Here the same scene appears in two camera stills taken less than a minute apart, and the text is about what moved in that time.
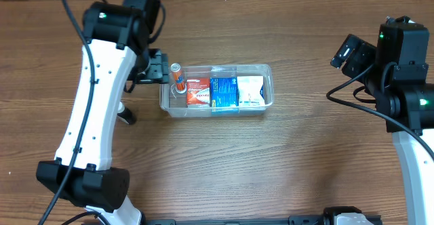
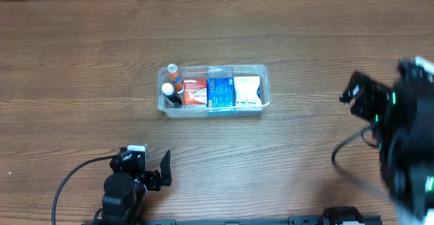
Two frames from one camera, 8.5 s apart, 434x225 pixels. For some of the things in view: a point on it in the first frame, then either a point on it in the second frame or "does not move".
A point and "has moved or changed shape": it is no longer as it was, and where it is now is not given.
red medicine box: (198, 91) does not move
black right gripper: (359, 62) -> (367, 96)
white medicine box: (249, 88) does not move
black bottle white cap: (125, 114) -> (168, 93)
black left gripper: (157, 68) -> (157, 177)
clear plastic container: (217, 89) does not move
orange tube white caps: (180, 87) has moved or changed shape
